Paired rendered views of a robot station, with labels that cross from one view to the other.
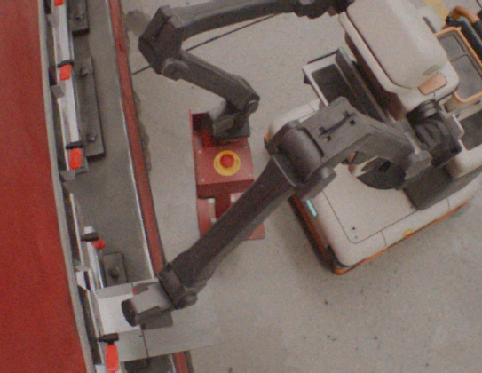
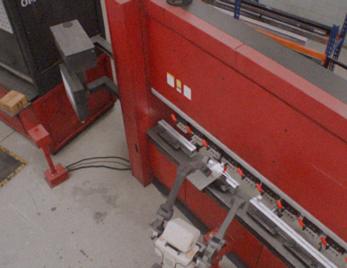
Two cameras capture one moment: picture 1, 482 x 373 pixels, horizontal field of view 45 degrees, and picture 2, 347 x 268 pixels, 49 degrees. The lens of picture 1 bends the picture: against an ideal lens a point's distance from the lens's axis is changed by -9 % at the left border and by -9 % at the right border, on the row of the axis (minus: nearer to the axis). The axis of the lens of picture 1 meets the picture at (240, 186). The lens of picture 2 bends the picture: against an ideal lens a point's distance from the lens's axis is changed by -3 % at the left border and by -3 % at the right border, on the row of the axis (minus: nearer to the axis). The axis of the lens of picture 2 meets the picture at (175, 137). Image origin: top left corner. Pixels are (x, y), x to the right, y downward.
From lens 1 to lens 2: 2.43 m
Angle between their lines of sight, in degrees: 59
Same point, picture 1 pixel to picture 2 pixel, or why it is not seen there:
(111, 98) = (257, 228)
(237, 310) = not seen: hidden behind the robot
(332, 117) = (185, 170)
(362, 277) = not seen: outside the picture
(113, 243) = (228, 194)
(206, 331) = (191, 177)
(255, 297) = not seen: hidden behind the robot
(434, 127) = (158, 224)
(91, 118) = (257, 218)
